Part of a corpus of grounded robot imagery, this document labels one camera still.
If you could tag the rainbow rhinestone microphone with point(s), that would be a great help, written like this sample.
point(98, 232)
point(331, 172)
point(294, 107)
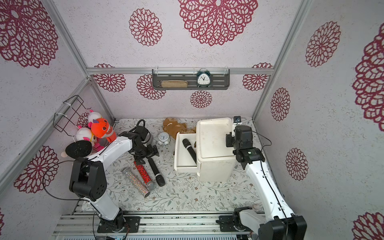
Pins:
point(136, 182)

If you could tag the red glitter microphone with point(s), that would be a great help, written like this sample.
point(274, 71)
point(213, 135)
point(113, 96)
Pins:
point(145, 176)

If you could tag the black haired doll plush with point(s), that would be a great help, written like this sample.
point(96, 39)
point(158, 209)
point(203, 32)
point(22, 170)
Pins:
point(78, 149)

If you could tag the aluminium corner frame post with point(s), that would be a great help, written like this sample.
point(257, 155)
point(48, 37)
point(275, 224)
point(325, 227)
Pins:
point(299, 19)

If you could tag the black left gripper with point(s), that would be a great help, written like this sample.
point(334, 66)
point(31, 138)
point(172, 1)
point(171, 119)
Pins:
point(152, 153)

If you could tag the orange fish plush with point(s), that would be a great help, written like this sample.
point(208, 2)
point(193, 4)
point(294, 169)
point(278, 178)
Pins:
point(102, 129)

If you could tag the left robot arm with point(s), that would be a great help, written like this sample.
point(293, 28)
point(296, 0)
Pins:
point(88, 179)

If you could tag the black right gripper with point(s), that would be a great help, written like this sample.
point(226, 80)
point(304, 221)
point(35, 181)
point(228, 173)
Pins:
point(229, 140)

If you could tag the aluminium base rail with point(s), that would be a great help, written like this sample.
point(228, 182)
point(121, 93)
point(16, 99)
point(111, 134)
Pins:
point(152, 226)

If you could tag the small white alarm clock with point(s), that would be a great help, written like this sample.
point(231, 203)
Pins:
point(163, 139)

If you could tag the grey wall shelf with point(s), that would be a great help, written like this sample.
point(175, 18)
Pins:
point(219, 82)

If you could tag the green alarm clock on shelf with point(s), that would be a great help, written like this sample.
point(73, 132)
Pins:
point(203, 79)

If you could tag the pink white plush doll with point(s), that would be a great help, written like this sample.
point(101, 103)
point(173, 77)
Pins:
point(84, 132)

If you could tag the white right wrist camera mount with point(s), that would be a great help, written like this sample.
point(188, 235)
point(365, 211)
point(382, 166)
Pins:
point(237, 121)

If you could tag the black wire wall basket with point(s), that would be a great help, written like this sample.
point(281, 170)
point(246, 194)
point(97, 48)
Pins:
point(74, 116)

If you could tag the black microphone long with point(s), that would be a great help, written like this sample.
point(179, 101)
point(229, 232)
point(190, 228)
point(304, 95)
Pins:
point(159, 178)

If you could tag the horizontal aluminium wall rail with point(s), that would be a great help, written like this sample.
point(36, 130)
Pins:
point(180, 71)

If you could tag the brown teddy bear plush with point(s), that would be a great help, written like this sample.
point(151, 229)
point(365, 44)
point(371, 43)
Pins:
point(173, 127)

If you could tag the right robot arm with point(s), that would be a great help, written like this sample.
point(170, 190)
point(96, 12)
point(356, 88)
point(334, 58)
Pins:
point(264, 186)

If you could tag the tan pouch on shelf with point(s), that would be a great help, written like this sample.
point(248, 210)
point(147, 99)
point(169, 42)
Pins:
point(174, 84)

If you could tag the white plastic drawer cabinet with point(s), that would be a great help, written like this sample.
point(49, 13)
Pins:
point(216, 161)

